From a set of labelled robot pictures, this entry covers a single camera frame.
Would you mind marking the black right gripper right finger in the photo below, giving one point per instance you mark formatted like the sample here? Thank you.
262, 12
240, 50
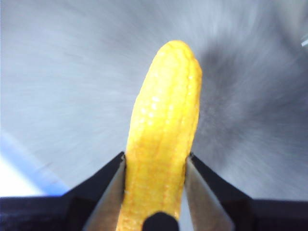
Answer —
240, 214

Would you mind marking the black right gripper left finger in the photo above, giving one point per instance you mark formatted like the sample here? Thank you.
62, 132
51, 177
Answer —
60, 214

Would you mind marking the yellow corn cob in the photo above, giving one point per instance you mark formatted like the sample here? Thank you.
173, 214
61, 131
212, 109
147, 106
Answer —
163, 120

